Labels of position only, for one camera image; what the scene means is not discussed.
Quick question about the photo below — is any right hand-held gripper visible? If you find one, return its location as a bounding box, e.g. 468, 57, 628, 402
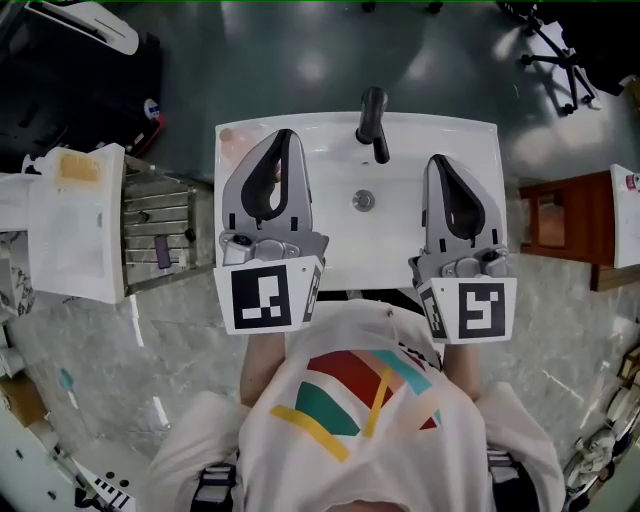
408, 153, 519, 346

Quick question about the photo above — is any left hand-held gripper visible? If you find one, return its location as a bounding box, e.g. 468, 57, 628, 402
213, 128, 331, 336

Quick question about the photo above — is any person's right forearm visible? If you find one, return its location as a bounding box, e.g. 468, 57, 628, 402
441, 341, 483, 403

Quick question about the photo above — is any person's left forearm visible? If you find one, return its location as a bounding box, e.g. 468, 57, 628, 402
239, 329, 290, 409

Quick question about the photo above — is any white washbasin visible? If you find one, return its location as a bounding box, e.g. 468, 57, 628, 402
214, 111, 503, 292
0, 143, 127, 306

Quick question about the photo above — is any black faucet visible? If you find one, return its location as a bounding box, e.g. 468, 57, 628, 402
354, 86, 392, 166

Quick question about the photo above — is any yellow soap pump bottle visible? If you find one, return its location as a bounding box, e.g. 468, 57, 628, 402
21, 149, 107, 192

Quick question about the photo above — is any wooden vanity cabinet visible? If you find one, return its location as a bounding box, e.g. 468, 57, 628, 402
518, 169, 640, 293

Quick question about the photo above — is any steel slatted rack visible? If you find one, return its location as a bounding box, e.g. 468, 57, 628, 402
121, 156, 217, 297

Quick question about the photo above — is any purple phone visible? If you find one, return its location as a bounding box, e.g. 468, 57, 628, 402
153, 234, 172, 272

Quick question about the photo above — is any white vanity top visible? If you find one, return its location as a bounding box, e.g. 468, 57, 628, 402
609, 163, 640, 271

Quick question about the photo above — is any black office chair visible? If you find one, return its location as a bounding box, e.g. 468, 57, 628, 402
498, 0, 602, 117

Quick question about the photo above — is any black tall appliance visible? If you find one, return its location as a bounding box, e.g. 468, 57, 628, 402
0, 0, 165, 167

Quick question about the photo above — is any person's white printed shirt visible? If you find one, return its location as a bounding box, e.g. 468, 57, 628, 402
143, 298, 567, 512

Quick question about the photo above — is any teal toothbrush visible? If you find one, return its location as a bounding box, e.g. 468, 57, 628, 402
58, 368, 82, 412

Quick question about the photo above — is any brown cardboard box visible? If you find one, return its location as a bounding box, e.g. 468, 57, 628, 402
0, 373, 49, 429

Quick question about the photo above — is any black harness strap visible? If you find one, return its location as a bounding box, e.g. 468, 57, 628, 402
188, 463, 238, 512
485, 448, 542, 512

